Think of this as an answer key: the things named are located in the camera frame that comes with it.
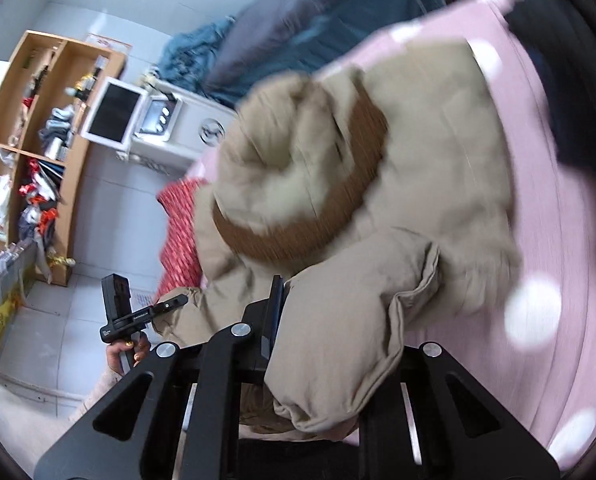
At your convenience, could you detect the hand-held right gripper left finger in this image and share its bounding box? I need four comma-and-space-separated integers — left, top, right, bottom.
34, 275, 286, 480

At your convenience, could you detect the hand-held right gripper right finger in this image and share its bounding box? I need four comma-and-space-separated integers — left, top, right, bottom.
358, 341, 561, 480

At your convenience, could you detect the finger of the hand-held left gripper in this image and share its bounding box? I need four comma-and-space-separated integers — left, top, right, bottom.
132, 294, 189, 323

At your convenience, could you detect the beige puffer jacket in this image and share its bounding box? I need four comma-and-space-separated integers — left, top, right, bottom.
150, 40, 524, 443

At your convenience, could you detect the person's left forearm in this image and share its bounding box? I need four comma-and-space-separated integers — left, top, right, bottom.
65, 362, 131, 428

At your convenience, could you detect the person's left hand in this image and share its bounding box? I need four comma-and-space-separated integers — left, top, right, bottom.
105, 335, 152, 377

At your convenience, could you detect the red patterned cloth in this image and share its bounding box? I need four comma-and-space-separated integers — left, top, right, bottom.
155, 177, 211, 301

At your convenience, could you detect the wooden shelf unit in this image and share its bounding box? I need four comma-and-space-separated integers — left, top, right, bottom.
0, 30, 128, 288

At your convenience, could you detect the white floor appliance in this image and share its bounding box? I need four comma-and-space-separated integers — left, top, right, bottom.
128, 77, 239, 173

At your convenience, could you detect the white framed screen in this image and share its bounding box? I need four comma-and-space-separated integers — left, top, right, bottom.
80, 76, 146, 156

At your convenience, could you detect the pink bed sheet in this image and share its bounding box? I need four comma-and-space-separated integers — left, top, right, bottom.
183, 0, 596, 466

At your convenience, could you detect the teal blanket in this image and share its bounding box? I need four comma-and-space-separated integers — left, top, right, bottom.
158, 0, 479, 111

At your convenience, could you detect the grey pillow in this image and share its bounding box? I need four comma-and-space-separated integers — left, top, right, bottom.
200, 0, 379, 106

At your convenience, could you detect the black cloth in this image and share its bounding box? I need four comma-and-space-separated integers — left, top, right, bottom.
505, 0, 596, 171

